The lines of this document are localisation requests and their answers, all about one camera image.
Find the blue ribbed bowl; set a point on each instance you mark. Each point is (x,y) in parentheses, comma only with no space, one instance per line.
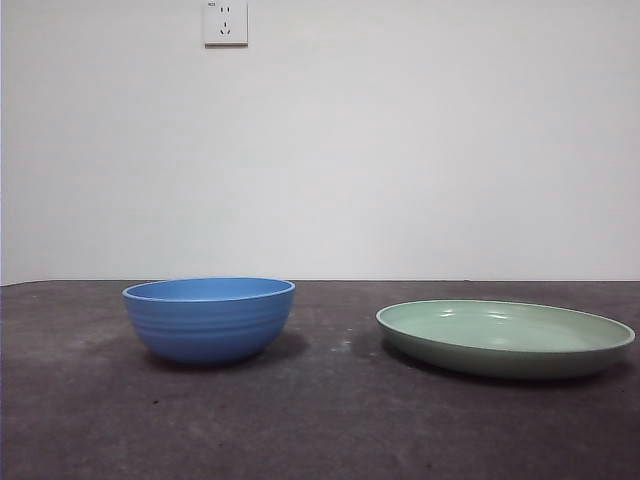
(210,325)

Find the green round plate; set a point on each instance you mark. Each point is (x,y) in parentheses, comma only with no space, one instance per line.
(500,360)

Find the grey table mat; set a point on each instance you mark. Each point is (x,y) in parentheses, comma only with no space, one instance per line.
(320,425)

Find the white wall socket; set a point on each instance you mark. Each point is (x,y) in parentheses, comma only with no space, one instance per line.
(226,25)

